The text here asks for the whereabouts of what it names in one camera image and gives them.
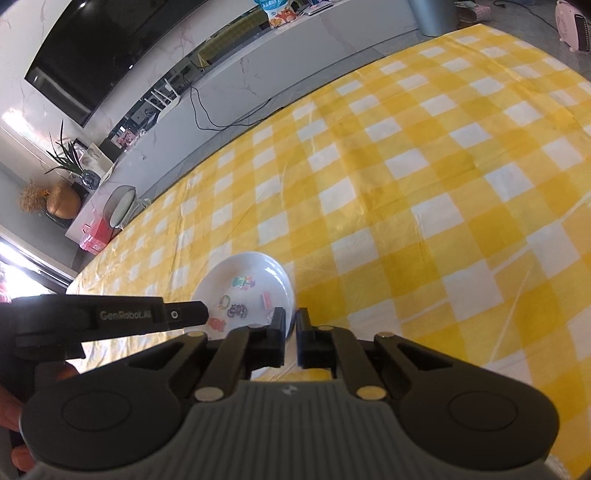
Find black floor cable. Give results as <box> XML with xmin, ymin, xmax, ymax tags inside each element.
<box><xmin>494</xmin><ymin>0</ymin><xmax>559</xmax><ymax>29</ymax></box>

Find yellow checked tablecloth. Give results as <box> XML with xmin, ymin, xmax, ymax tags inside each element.
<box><xmin>65</xmin><ymin>21</ymin><xmax>591</xmax><ymax>480</ymax></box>

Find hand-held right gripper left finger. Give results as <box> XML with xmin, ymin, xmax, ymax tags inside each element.
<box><xmin>106</xmin><ymin>307</ymin><xmax>287</xmax><ymax>401</ymax></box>

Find pink plastic box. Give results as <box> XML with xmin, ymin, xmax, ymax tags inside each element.
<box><xmin>79</xmin><ymin>217</ymin><xmax>120</xmax><ymax>254</ymax></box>

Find grey trash can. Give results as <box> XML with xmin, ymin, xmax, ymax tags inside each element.
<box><xmin>407</xmin><ymin>0</ymin><xmax>458</xmax><ymax>38</ymax></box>

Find pink electric heater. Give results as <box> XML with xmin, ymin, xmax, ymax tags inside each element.
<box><xmin>554</xmin><ymin>0</ymin><xmax>591</xmax><ymax>52</ymax></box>

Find leafy plant in blue vase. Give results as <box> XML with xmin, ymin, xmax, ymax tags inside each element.
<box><xmin>45</xmin><ymin>120</ymin><xmax>100</xmax><ymax>190</ymax></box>

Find person's left hand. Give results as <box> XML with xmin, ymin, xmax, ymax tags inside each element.
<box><xmin>0</xmin><ymin>364</ymin><xmax>80</xmax><ymax>472</ymax></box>

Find white router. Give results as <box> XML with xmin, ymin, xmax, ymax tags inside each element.
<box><xmin>145</xmin><ymin>78</ymin><xmax>183</xmax><ymax>112</ymax></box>

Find pink patterned slippers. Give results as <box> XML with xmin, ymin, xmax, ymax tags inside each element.
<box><xmin>455</xmin><ymin>0</ymin><xmax>492</xmax><ymax>24</ymax></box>

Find blue snack bag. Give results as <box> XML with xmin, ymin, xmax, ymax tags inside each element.
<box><xmin>256</xmin><ymin>0</ymin><xmax>301</xmax><ymax>28</ymax></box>

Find orange vase with dried flowers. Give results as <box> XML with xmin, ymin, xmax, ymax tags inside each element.
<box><xmin>18</xmin><ymin>180</ymin><xmax>81</xmax><ymax>220</ymax></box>

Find white marble media console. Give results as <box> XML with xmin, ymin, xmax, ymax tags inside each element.
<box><xmin>65</xmin><ymin>0</ymin><xmax>421</xmax><ymax>241</ymax></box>

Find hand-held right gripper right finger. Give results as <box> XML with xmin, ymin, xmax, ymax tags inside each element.
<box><xmin>295</xmin><ymin>308</ymin><xmax>469</xmax><ymax>401</ymax></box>

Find small white printed plate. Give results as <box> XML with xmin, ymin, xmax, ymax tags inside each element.
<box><xmin>191</xmin><ymin>251</ymin><xmax>296</xmax><ymax>344</ymax></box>

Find black television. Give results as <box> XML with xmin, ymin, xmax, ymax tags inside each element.
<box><xmin>24</xmin><ymin>0</ymin><xmax>208</xmax><ymax>127</ymax></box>

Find white framed picture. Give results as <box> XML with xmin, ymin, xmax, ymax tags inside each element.
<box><xmin>83</xmin><ymin>143</ymin><xmax>114</xmax><ymax>175</ymax></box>

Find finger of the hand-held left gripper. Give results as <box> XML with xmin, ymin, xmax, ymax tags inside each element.
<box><xmin>161</xmin><ymin>301</ymin><xmax>211</xmax><ymax>331</ymax></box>

